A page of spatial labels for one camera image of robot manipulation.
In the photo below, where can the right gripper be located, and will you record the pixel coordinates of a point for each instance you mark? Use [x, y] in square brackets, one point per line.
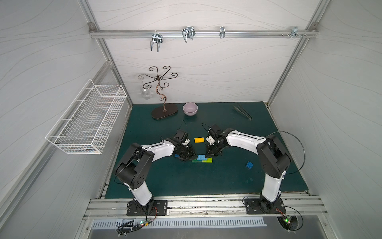
[212, 148]

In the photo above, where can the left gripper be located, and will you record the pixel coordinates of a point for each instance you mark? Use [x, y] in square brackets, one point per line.
[185, 150]

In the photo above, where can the lime green lego brick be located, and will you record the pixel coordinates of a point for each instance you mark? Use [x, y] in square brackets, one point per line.
[208, 160]

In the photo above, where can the light blue lego brick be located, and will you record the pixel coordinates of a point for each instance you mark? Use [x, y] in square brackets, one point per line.
[201, 157]

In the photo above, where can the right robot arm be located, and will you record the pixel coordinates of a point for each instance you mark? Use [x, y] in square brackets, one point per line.
[273, 156]

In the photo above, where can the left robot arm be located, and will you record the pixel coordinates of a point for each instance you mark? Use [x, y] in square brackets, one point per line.
[133, 169]

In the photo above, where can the yellow lego brick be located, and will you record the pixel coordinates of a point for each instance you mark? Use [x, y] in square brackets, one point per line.
[199, 140]

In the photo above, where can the small blue lego brick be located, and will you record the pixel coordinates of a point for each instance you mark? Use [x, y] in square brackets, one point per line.
[249, 165]

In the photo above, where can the pink bowl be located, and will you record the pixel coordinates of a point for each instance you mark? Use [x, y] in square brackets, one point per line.
[190, 108]

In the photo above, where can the brown metal jewelry stand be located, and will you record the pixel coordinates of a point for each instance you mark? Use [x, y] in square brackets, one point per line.
[167, 109]

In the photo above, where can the black tongs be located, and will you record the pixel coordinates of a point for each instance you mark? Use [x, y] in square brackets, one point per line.
[240, 109]

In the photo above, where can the small glass bottle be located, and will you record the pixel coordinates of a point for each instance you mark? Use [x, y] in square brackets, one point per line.
[146, 92]

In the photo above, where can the right round controller board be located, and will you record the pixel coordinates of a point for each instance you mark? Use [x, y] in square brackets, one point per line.
[289, 223]

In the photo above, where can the metal hook clamp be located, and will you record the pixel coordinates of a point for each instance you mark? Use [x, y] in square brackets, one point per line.
[294, 34]
[222, 32]
[188, 33]
[156, 40]

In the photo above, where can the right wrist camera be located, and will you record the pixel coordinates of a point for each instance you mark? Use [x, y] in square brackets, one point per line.
[210, 140]

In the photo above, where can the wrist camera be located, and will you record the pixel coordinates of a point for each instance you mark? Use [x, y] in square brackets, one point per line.
[186, 142]
[210, 140]

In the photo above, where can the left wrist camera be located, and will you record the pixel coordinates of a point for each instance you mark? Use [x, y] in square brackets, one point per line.
[186, 142]

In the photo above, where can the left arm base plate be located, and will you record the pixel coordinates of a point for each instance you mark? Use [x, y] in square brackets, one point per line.
[153, 208]

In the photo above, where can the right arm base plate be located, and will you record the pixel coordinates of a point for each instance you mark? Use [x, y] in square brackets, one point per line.
[254, 206]

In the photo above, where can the white vented cable duct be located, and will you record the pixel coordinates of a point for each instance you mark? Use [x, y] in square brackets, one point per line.
[179, 223]

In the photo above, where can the left controller board with cables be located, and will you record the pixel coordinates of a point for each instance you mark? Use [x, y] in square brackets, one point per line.
[130, 227]

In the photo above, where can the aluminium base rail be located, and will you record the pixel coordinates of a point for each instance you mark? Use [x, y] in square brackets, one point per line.
[223, 205]

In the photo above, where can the white wire basket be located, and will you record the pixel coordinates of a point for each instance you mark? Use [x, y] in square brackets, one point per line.
[86, 125]

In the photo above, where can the aluminium crossbar rail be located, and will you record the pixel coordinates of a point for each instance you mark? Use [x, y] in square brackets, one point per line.
[210, 34]

